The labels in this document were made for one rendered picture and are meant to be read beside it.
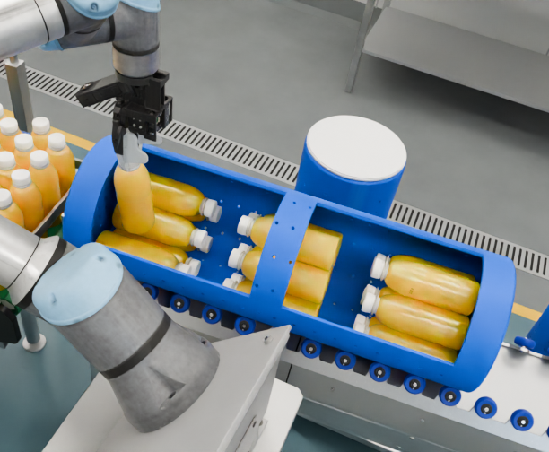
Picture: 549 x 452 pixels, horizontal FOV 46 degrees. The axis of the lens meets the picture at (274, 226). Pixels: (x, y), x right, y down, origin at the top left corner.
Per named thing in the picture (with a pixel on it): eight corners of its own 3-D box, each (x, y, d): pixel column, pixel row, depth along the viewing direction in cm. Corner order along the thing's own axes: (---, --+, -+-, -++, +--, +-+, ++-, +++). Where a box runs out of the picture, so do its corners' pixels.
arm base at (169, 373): (188, 421, 79) (136, 367, 76) (117, 440, 88) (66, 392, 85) (235, 337, 91) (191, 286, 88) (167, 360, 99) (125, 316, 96)
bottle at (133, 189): (161, 219, 137) (155, 158, 123) (140, 240, 133) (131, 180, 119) (136, 204, 139) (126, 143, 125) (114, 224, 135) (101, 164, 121)
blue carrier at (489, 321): (457, 416, 132) (510, 351, 110) (72, 282, 142) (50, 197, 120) (473, 307, 150) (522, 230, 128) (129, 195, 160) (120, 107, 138)
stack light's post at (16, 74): (59, 317, 246) (16, 67, 169) (50, 313, 247) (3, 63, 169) (65, 308, 249) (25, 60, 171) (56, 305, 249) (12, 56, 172)
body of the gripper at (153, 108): (154, 146, 112) (154, 87, 103) (109, 132, 113) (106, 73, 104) (172, 122, 117) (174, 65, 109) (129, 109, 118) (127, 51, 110)
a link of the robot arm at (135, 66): (103, 48, 101) (126, 26, 107) (105, 73, 105) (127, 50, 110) (147, 61, 100) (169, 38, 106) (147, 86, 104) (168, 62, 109)
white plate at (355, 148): (427, 157, 176) (425, 160, 177) (357, 104, 189) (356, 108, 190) (356, 192, 161) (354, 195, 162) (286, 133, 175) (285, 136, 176)
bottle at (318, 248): (340, 237, 132) (256, 210, 135) (339, 238, 125) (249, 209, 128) (330, 270, 132) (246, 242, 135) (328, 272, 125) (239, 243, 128)
